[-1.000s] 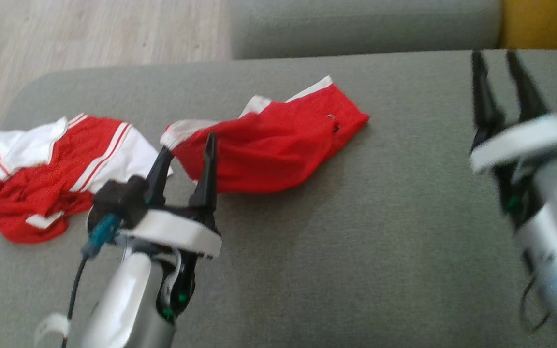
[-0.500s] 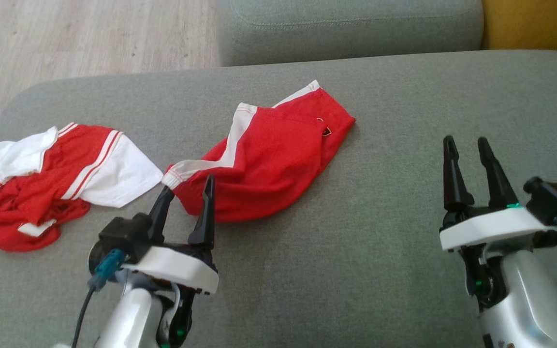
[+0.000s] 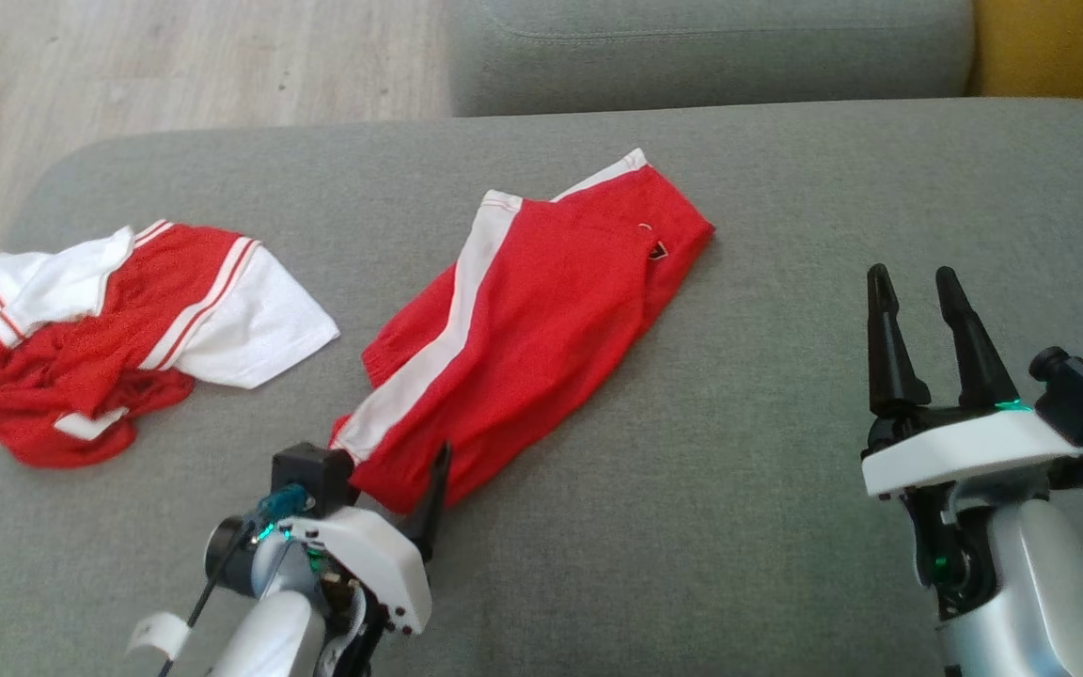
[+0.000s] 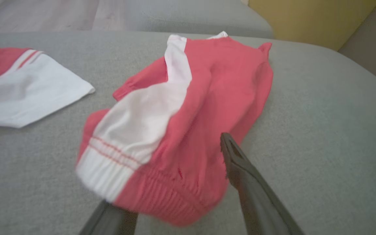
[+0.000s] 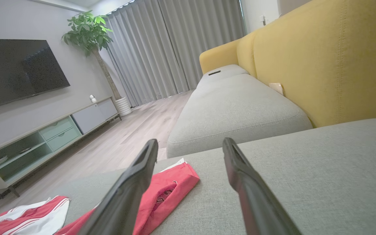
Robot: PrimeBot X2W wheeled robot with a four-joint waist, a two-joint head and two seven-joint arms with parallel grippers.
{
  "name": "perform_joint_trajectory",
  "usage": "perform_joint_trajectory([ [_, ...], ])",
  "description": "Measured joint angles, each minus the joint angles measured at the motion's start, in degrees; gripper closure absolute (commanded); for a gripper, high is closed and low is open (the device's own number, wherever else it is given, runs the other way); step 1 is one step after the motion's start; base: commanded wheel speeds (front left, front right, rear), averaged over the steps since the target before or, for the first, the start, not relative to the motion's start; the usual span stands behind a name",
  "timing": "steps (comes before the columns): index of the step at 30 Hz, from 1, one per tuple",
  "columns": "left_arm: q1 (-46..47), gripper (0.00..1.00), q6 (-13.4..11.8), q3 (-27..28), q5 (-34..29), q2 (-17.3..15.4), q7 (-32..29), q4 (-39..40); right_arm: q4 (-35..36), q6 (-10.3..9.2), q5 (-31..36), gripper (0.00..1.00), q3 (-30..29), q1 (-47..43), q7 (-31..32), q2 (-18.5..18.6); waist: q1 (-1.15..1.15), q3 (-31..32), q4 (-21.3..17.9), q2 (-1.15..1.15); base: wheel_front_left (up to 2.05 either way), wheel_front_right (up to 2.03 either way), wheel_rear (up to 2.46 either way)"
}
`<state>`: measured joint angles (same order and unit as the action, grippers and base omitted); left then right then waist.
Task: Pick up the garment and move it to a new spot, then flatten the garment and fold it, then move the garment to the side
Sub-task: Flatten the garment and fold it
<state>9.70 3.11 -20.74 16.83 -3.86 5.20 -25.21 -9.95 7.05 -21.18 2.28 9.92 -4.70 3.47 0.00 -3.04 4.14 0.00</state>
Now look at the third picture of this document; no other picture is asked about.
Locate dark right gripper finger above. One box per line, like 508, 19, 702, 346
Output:
934, 266, 1023, 412
866, 264, 934, 416

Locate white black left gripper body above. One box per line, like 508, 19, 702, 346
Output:
275, 505, 433, 677

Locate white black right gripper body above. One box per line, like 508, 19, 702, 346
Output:
860, 401, 1083, 618

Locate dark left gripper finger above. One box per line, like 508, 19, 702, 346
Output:
400, 441, 454, 563

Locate red shorts with white stripe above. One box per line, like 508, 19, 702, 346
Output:
330, 148, 716, 516

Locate red white basketball jersey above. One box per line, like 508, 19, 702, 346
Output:
0, 219, 341, 470

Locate large grey sofa seat cushion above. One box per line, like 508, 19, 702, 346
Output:
0, 97, 1083, 677

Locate blue left camera cable plug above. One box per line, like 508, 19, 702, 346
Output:
255, 483, 309, 533

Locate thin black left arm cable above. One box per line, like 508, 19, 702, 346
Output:
158, 527, 257, 677

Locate white cable clip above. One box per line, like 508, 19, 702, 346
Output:
125, 611, 191, 660

